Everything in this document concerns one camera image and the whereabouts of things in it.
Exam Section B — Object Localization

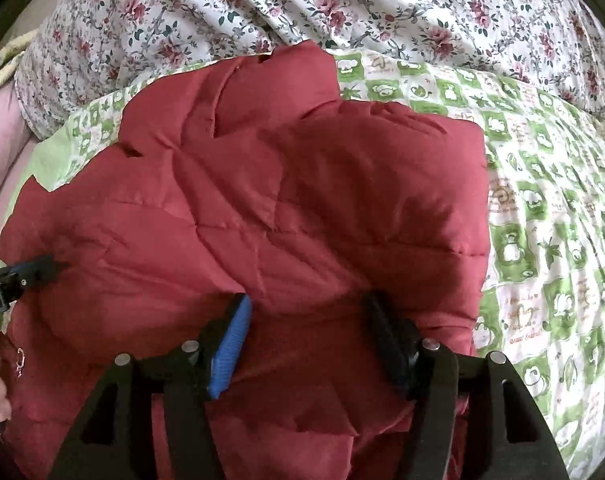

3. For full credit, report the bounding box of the red quilted puffer jacket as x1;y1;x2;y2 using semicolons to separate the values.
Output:
0;42;490;479

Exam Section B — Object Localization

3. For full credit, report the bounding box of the floral rose bedsheet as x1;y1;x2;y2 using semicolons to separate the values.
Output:
15;0;605;137

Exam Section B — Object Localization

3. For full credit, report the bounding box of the yellow floral folded cloth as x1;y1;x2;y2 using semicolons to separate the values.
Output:
0;29;38;89

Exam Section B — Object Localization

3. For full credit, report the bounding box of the pink quilted blanket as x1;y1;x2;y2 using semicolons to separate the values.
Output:
0;81;38;234

